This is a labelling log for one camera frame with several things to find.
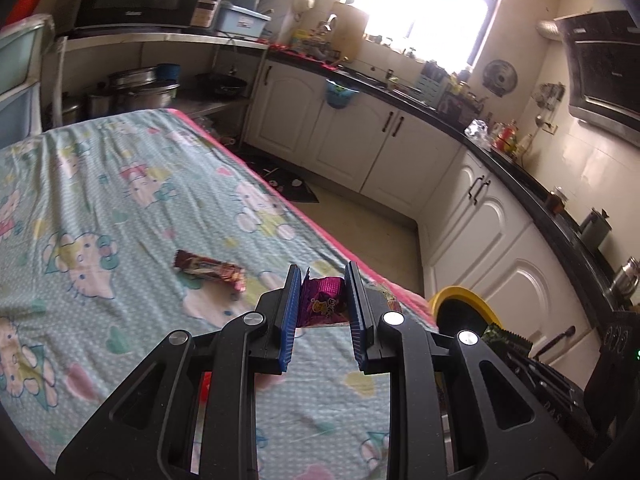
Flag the brown snack wrapper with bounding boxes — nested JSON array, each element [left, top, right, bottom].
[[173, 250, 247, 294]]

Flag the red bottle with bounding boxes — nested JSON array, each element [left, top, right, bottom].
[[492, 120, 519, 154]]

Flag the black range hood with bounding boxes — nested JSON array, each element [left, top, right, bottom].
[[555, 10, 640, 149]]

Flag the wooden cutting board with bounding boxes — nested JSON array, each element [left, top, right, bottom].
[[330, 2, 369, 61]]

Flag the steel kettle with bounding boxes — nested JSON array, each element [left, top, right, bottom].
[[607, 257, 640, 302]]

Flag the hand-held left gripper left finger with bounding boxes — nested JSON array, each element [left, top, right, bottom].
[[55, 262, 304, 480]]

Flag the green snack wrapper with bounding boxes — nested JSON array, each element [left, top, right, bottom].
[[481, 324, 532, 356]]

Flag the yellow rimmed black bin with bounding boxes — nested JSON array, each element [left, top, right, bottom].
[[427, 285, 507, 347]]

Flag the dark floor mat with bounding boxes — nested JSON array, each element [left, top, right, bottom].
[[240, 152, 320, 205]]

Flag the black wok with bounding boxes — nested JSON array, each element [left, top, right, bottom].
[[195, 71, 249, 100]]

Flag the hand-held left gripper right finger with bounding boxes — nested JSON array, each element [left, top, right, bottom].
[[345, 260, 589, 480]]

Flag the blue grey plastic crate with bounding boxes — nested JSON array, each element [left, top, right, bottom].
[[217, 0, 272, 39]]

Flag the stacked steel pots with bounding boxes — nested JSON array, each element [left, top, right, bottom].
[[87, 66, 181, 116]]

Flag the purple snack wrapper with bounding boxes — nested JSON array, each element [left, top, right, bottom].
[[298, 272, 351, 329]]

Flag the cartoon printed blanket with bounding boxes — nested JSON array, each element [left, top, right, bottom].
[[0, 108, 441, 480]]

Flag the silver exhaust duct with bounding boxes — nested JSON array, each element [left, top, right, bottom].
[[535, 18, 566, 44]]

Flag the round wall fan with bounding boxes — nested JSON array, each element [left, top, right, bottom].
[[482, 59, 516, 97]]

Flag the steel kitchen shelf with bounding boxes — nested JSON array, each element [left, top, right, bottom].
[[42, 29, 271, 137]]

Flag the blender with label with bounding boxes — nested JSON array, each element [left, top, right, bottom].
[[192, 0, 224, 29]]

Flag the white kitchen cabinets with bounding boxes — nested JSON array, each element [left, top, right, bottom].
[[245, 57, 627, 392]]

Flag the grey kettle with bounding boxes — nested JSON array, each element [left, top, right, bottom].
[[580, 207, 614, 256]]

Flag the window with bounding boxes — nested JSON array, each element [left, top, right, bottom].
[[345, 0, 504, 56]]

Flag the plastic drawer unit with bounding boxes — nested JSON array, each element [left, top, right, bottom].
[[0, 14, 56, 149]]

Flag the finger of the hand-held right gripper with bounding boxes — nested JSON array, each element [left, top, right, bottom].
[[504, 347, 577, 407]]

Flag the glass jar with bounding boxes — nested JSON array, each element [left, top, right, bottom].
[[547, 186, 569, 214]]

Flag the hanging kitchen utensils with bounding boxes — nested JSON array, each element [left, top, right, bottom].
[[532, 82, 566, 126]]

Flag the clear plastic bag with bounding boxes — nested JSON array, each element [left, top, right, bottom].
[[465, 119, 494, 141]]

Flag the red plastic basin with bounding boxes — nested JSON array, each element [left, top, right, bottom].
[[7, 0, 51, 26]]

